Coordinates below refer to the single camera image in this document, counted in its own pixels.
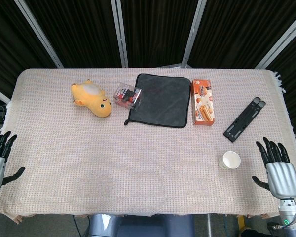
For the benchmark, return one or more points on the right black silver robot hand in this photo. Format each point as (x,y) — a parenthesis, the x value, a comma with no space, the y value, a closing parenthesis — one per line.
(282,177)

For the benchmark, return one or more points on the white paper cup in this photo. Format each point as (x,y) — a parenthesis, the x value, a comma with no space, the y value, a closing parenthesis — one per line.
(230,159)

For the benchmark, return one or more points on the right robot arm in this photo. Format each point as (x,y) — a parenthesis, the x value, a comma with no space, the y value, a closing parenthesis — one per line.
(287,212)

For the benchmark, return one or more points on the blue-gray robot base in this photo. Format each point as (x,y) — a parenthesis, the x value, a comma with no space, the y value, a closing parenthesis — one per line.
(138,227)

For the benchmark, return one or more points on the black folding stand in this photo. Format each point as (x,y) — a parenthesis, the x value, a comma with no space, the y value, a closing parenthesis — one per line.
(244,118)

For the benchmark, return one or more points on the metal table leg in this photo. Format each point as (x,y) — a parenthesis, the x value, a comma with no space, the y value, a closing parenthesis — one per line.
(210,225)

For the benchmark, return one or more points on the black folding screen panel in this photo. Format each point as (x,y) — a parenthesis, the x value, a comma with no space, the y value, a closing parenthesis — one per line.
(76,32)
(236,32)
(293,74)
(10,49)
(158,32)

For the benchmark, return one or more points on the orange cookie box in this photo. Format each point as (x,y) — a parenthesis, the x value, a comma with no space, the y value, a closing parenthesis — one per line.
(203,103)

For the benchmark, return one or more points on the beige woven tablecloth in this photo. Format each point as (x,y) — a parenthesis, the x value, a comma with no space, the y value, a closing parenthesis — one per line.
(113,160)

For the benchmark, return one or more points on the yellow plush toy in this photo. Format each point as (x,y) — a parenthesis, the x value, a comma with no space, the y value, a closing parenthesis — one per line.
(93,101)

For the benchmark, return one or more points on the gray cloth with black trim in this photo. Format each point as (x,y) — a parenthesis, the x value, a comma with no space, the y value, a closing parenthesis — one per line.
(162,103)

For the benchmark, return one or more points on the clear plastic box of clips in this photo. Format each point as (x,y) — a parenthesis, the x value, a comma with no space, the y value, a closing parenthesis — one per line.
(125,95)

